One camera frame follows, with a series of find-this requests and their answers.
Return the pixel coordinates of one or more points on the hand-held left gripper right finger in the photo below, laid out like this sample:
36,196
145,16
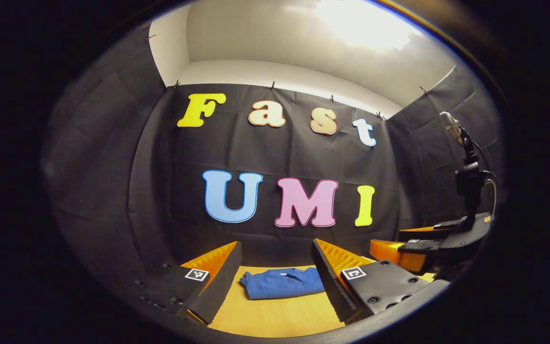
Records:
332,286

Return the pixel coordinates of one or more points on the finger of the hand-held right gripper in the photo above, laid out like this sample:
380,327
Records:
423,234
385,251

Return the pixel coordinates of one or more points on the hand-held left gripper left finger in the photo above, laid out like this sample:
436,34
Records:
220,291

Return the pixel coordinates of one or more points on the blue button shirt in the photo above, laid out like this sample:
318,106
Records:
280,284

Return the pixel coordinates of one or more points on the ceiling light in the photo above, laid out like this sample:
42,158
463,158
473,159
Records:
361,24

